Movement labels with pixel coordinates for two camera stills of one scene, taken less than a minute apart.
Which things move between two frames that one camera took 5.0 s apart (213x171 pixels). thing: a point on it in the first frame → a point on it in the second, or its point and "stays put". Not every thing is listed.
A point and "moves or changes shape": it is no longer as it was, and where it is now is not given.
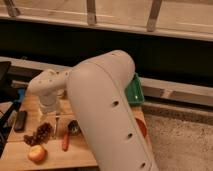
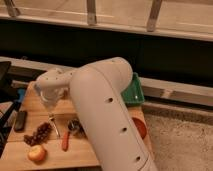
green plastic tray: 134,90 stays put
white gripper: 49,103 stays put
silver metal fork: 57,116 moves or changes shape
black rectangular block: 20,120 stays put
